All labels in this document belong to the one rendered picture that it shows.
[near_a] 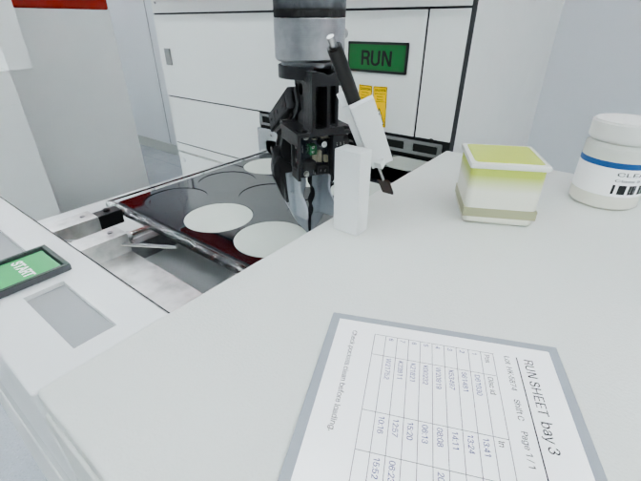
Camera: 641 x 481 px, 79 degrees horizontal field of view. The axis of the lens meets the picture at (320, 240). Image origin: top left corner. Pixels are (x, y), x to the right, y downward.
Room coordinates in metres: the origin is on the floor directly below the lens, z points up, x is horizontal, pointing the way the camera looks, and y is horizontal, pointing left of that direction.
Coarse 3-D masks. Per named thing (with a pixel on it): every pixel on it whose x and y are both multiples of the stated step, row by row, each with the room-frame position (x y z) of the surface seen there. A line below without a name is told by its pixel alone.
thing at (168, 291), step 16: (128, 256) 0.44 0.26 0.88; (112, 272) 0.40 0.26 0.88; (128, 272) 0.40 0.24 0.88; (144, 272) 0.40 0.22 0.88; (160, 272) 0.40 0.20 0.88; (144, 288) 0.37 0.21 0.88; (160, 288) 0.37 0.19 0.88; (176, 288) 0.37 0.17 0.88; (192, 288) 0.37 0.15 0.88; (160, 304) 0.34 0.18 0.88; (176, 304) 0.34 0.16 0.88
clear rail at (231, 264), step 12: (108, 204) 0.57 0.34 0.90; (120, 204) 0.56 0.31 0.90; (132, 216) 0.52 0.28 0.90; (144, 216) 0.52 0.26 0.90; (156, 228) 0.48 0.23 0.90; (168, 228) 0.48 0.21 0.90; (180, 240) 0.45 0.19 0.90; (192, 240) 0.44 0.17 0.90; (204, 252) 0.42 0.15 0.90; (216, 252) 0.41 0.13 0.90; (228, 264) 0.39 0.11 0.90; (240, 264) 0.38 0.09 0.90
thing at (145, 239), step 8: (152, 232) 0.56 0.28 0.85; (136, 240) 0.54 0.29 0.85; (144, 240) 0.54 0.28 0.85; (152, 240) 0.55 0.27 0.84; (160, 240) 0.56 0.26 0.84; (168, 240) 0.57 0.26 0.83; (136, 248) 0.52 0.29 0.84; (144, 248) 0.53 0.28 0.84; (152, 248) 0.54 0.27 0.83; (160, 248) 0.55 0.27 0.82; (144, 256) 0.53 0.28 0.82
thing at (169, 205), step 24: (240, 168) 0.74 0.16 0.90; (168, 192) 0.62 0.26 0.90; (192, 192) 0.62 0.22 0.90; (216, 192) 0.62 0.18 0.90; (240, 192) 0.62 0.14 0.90; (264, 192) 0.62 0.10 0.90; (168, 216) 0.52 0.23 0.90; (264, 216) 0.52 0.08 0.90; (288, 216) 0.52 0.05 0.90; (216, 240) 0.45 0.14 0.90
